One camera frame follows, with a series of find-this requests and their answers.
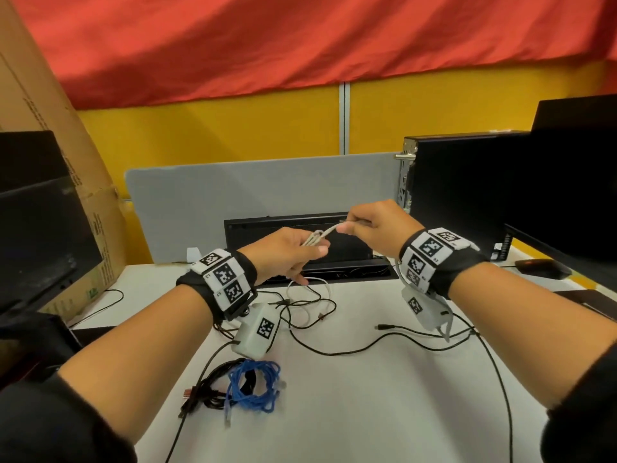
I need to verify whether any thin black cable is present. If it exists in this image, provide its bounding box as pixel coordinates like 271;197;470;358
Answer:
69;288;125;329

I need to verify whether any black computer mouse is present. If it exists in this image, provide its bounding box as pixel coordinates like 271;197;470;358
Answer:
514;258;573;280

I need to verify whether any person's right forearm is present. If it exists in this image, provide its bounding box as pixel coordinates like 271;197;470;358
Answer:
448;261;604;410

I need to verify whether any black computer tower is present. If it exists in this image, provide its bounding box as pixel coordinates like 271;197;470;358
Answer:
394;130;532;257

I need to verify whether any long black cable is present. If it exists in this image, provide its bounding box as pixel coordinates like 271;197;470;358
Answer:
270;289;479;357

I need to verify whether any blue coiled cable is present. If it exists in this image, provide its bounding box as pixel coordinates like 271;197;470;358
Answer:
224;359;286;427

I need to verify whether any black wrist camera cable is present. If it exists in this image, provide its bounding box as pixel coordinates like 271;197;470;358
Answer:
165;339;238;463
452;312;515;463

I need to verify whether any person's left forearm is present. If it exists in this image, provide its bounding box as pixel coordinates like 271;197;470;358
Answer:
57;283;214;445

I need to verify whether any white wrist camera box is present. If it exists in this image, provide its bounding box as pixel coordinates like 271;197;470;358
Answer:
401;284;454;343
231;303;282;361

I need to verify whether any black cable tray box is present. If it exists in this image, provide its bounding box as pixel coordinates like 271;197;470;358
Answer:
224;212;399;286

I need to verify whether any red curtain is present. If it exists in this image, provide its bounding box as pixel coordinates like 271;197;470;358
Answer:
9;0;617;111

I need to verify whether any white cable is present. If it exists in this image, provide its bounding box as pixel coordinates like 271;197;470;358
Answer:
286;223;346;329

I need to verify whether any grey desk divider panel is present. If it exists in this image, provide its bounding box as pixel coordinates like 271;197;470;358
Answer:
124;151;405;265

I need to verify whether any black wristband with marker tags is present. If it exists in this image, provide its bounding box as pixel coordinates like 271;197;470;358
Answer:
175;248;259;324
398;227;488;301

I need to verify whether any person's right hand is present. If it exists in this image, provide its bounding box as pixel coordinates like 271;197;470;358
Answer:
336;200;425;260

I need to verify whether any black sleeve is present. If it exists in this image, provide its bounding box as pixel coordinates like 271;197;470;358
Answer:
0;375;139;463
540;342;617;463

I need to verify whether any grey partition post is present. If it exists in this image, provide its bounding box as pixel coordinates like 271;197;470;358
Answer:
338;82;351;156

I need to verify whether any black monitor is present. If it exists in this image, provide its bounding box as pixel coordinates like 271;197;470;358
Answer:
0;130;105;315
503;94;617;293

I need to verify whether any person's left hand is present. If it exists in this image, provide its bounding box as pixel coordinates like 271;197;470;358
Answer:
238;227;332;287

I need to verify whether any large cardboard box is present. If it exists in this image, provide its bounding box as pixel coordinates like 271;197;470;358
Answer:
0;0;129;324

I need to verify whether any black coiled cable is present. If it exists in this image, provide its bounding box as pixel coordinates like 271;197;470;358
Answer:
180;359;253;420

